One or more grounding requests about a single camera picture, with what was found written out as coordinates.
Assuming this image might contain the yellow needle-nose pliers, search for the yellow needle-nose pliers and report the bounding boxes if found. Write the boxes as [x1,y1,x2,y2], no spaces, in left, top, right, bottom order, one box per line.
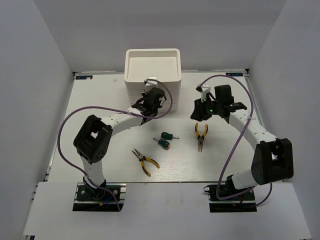
[132,149,160,177]
[194,123,209,153]

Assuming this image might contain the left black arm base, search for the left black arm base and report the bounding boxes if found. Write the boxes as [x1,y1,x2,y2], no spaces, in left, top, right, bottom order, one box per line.
[72,182,127,212]

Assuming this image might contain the white three-drawer storage box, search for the white three-drawer storage box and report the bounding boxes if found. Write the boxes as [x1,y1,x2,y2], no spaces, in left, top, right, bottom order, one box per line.
[124,48,182,113]

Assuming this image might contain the right blue corner label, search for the right blue corner label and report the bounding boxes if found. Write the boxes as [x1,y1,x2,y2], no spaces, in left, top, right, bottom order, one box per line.
[225,72,244,78]

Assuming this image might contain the green stubby flat screwdriver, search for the green stubby flat screwdriver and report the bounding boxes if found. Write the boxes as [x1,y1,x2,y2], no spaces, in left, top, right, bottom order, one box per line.
[160,132,180,141]

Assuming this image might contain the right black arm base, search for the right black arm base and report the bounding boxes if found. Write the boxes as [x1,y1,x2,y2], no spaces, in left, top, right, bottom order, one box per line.
[203,184,257,213]

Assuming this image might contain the left blue corner label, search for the left blue corner label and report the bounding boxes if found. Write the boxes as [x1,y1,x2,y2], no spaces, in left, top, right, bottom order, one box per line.
[75,75,93,80]

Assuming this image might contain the blue corner label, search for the blue corner label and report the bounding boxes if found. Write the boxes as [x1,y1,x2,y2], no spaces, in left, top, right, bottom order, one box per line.
[75,75,93,80]
[225,72,244,78]

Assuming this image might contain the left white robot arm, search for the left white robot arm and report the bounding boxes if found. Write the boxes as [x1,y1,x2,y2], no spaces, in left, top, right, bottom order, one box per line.
[73,87,167,200]

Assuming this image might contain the green stubby phillips screwdriver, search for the green stubby phillips screwdriver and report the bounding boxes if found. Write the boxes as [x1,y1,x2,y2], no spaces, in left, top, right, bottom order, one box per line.
[153,138,170,150]

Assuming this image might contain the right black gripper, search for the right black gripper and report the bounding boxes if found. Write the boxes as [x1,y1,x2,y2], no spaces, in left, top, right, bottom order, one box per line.
[190,95,222,122]

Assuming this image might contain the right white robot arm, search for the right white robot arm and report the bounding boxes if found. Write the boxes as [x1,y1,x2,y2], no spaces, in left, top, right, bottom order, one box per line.
[190,84,294,200]

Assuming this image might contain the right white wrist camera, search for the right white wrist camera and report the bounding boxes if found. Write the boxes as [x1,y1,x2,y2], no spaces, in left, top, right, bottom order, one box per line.
[196,83,211,103]

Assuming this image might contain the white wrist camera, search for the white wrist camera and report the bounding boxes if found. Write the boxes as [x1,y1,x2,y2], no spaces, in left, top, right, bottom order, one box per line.
[196,83,211,103]
[144,76,158,93]

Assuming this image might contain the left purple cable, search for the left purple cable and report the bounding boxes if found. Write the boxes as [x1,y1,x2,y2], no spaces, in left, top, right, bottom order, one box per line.
[57,79,174,211]

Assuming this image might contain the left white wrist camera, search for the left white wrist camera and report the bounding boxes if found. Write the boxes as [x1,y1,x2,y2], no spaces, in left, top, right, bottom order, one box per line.
[144,76,158,93]

